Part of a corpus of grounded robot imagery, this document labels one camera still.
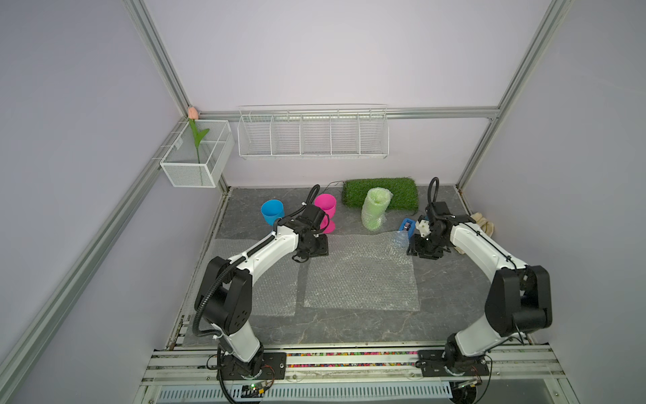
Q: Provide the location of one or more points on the pink plastic wine glass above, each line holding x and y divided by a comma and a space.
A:
327, 203

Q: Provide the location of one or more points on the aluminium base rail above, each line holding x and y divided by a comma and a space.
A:
360, 373

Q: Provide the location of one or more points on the green plastic wine glass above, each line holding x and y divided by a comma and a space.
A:
376, 207

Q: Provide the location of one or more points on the artificial tulip flower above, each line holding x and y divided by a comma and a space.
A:
198, 135

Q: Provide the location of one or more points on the blue tape dispenser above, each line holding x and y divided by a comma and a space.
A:
406, 230

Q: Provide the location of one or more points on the white wire wall rack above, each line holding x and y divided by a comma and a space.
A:
308, 131

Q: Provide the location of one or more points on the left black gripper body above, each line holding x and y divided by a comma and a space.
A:
317, 247

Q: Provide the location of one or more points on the blue plastic wine glass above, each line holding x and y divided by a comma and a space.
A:
272, 210

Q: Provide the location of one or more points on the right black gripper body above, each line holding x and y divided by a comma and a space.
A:
426, 247

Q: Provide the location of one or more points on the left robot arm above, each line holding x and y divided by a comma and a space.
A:
223, 304

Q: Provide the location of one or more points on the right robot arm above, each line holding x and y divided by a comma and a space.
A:
519, 298

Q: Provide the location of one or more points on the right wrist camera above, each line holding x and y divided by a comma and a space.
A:
423, 228

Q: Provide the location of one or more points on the artificial grass mat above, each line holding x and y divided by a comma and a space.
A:
404, 191

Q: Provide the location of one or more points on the white mesh wall basket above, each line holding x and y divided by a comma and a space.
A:
180, 162

